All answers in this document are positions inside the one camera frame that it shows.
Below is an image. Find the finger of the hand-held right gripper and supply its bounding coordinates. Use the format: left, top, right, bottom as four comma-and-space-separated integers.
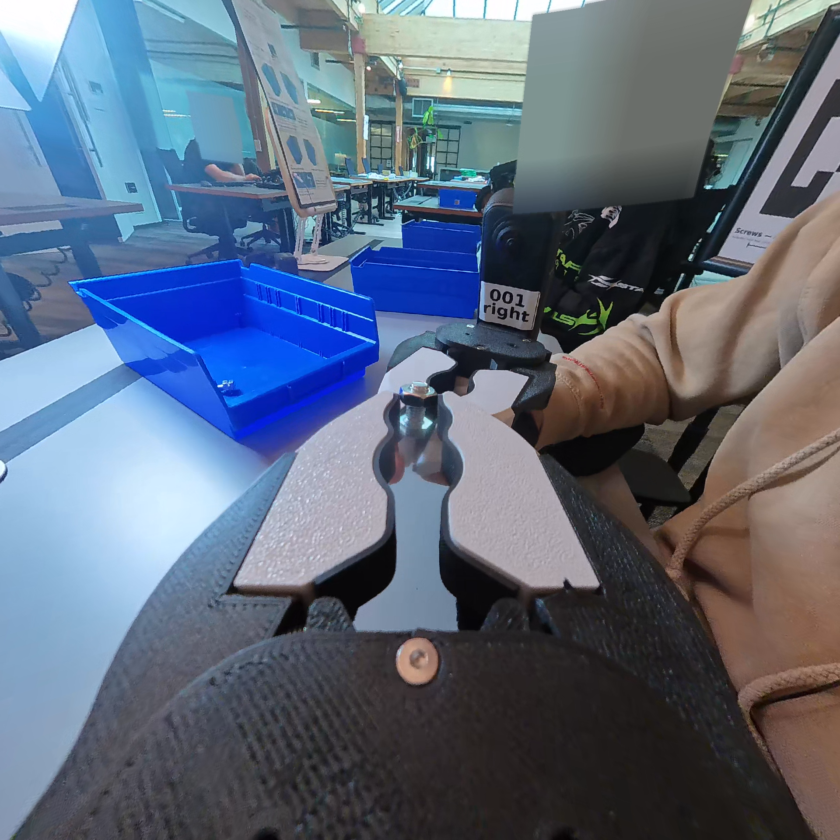
381, 348, 454, 395
453, 372, 526, 424

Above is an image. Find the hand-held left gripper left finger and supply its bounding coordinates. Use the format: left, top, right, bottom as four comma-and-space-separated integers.
234, 392, 399, 615

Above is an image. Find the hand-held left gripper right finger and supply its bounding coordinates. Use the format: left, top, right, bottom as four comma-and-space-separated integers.
437, 392, 603, 618

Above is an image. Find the silver threaded bolt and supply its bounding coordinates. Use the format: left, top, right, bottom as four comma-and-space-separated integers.
385, 401, 454, 484

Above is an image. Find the person's right forearm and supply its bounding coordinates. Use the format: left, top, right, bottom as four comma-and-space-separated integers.
532, 237, 802, 454

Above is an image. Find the black chair armrest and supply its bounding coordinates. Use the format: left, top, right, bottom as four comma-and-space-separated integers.
541, 423, 647, 476

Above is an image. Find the wooden desk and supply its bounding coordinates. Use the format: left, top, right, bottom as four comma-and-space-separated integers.
171, 184, 296, 257
0, 197, 143, 345

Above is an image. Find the cardboard sign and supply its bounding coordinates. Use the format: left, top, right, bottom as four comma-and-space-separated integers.
234, 0, 349, 270

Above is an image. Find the person's beige hoodie torso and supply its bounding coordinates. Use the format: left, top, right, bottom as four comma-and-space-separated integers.
650, 197, 840, 840

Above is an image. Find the black white banner stand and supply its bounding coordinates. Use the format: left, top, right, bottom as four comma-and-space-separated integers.
703, 7, 840, 277

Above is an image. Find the studio softbox light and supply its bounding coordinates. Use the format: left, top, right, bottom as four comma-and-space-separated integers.
0, 0, 80, 112

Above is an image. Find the beige hoodie drawstring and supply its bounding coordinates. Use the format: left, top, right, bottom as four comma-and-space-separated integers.
667, 427, 840, 736

